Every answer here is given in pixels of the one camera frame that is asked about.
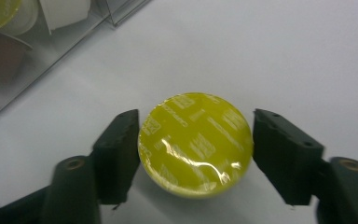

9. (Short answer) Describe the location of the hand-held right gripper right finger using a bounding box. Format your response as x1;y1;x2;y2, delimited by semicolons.
253;107;358;224

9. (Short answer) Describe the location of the single yellow-lid coffee capsule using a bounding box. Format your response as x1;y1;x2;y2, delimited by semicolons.
137;91;255;200

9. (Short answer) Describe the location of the clear plastic box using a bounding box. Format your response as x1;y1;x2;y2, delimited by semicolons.
0;0;153;116

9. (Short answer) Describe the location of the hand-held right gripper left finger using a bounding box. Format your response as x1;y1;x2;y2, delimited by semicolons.
40;108;141;224

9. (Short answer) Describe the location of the white sheet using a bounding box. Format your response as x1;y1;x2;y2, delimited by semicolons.
0;0;358;224

